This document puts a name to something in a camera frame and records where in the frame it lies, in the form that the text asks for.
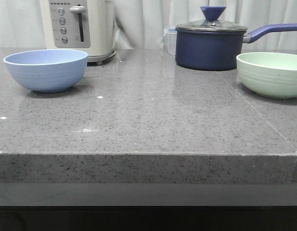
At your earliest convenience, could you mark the blue bowl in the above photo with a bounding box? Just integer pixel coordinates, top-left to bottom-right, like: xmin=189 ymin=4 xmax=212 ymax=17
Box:
xmin=3 ymin=49 xmax=88 ymax=93

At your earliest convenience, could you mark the green bowl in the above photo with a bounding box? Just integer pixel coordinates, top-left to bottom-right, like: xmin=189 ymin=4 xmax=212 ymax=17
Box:
xmin=236 ymin=52 xmax=297 ymax=99

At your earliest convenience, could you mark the dark blue saucepan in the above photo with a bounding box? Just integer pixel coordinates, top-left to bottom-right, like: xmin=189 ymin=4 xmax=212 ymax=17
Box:
xmin=175 ymin=23 xmax=297 ymax=71

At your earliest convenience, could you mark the clear plastic container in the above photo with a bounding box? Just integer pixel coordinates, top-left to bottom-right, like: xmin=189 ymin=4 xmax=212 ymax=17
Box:
xmin=163 ymin=26 xmax=176 ymax=55

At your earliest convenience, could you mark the white curtain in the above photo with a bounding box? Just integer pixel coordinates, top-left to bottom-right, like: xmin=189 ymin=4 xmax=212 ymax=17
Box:
xmin=0 ymin=0 xmax=297 ymax=50

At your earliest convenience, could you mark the cream toaster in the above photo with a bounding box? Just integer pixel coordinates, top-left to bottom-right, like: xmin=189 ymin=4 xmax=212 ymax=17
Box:
xmin=39 ymin=0 xmax=115 ymax=64

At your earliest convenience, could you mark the glass lid with blue knob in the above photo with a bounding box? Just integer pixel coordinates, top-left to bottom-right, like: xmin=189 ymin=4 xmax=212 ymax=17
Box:
xmin=175 ymin=6 xmax=248 ymax=32

